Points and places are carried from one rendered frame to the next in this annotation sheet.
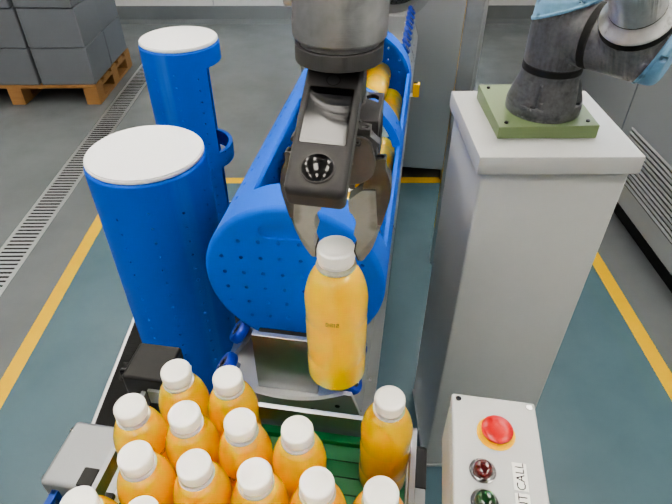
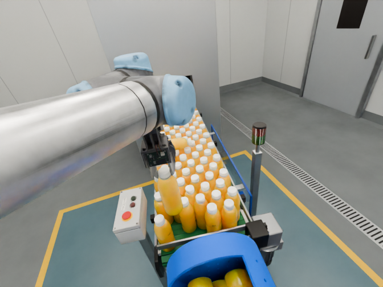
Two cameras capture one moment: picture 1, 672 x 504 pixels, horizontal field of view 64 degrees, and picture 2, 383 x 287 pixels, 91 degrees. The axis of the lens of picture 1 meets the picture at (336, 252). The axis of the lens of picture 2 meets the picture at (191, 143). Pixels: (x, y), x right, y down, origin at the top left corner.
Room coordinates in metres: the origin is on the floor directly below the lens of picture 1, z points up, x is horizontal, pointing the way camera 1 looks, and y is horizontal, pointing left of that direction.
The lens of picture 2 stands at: (0.89, -0.01, 1.72)
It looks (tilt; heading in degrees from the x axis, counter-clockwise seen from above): 34 degrees down; 167
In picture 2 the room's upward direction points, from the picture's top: 9 degrees counter-clockwise
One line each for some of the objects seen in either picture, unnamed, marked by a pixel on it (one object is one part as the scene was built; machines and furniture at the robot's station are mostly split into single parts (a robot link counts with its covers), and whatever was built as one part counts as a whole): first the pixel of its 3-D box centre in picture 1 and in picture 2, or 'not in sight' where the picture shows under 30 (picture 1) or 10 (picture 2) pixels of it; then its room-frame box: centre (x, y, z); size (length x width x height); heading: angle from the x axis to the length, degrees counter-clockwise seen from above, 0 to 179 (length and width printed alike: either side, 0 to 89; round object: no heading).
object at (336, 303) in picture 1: (336, 319); (170, 192); (0.42, 0.00, 1.22); 0.07 x 0.07 x 0.19
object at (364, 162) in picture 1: (340, 108); (154, 140); (0.44, 0.00, 1.46); 0.09 x 0.08 x 0.12; 171
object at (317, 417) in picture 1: (276, 412); (205, 236); (0.47, 0.09, 0.96); 0.40 x 0.01 x 0.03; 81
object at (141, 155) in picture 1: (145, 152); not in sight; (1.14, 0.46, 1.03); 0.28 x 0.28 x 0.01
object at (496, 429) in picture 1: (496, 430); (126, 215); (0.35, -0.19, 1.11); 0.04 x 0.04 x 0.01
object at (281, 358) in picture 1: (287, 359); not in sight; (0.55, 0.08, 0.99); 0.10 x 0.02 x 0.12; 81
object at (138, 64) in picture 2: not in sight; (136, 81); (0.44, 0.00, 1.62); 0.09 x 0.08 x 0.11; 135
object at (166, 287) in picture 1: (179, 288); not in sight; (1.14, 0.46, 0.59); 0.28 x 0.28 x 0.88
